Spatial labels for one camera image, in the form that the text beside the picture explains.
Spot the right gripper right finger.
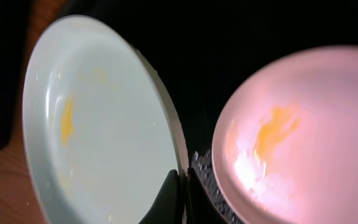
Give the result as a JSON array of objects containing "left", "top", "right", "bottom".
[{"left": 186, "top": 168, "right": 227, "bottom": 224}]

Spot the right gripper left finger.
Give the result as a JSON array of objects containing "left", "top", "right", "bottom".
[{"left": 140, "top": 170, "right": 182, "bottom": 224}]

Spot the mint plate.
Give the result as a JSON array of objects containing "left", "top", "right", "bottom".
[{"left": 22, "top": 15, "right": 188, "bottom": 224}]

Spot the black round tray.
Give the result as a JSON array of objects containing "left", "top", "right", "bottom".
[{"left": 57, "top": 0, "right": 358, "bottom": 224}]

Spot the pink plate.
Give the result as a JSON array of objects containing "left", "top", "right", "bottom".
[{"left": 212, "top": 46, "right": 358, "bottom": 224}]

